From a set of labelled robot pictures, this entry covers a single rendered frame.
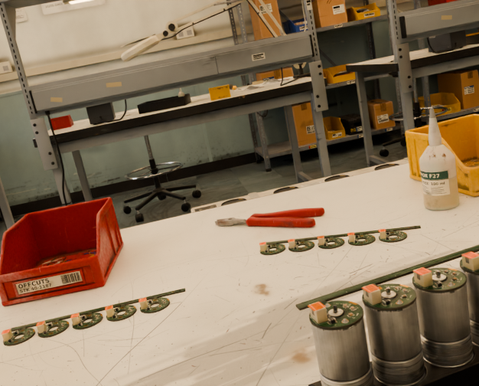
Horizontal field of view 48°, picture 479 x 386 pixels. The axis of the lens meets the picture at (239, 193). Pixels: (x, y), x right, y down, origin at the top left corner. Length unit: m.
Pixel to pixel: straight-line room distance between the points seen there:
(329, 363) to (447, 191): 0.33
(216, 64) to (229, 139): 2.23
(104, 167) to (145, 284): 4.21
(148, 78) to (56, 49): 2.27
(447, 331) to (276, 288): 0.19
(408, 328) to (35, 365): 0.27
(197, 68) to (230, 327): 2.16
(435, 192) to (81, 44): 4.25
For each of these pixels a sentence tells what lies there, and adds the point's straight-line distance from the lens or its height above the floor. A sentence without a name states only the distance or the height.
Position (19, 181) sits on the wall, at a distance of 4.84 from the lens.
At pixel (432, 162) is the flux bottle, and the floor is 0.80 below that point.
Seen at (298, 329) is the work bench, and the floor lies 0.75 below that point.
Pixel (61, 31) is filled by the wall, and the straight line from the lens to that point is 4.69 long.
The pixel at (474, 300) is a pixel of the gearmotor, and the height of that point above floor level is 0.80.
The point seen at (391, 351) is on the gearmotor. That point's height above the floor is 0.79.
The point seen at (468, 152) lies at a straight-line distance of 0.73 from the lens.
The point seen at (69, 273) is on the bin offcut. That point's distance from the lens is 0.53.
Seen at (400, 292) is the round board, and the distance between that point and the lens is 0.27.
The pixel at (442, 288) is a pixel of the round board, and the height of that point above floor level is 0.81.
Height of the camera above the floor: 0.93
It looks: 14 degrees down
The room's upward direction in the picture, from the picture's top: 11 degrees counter-clockwise
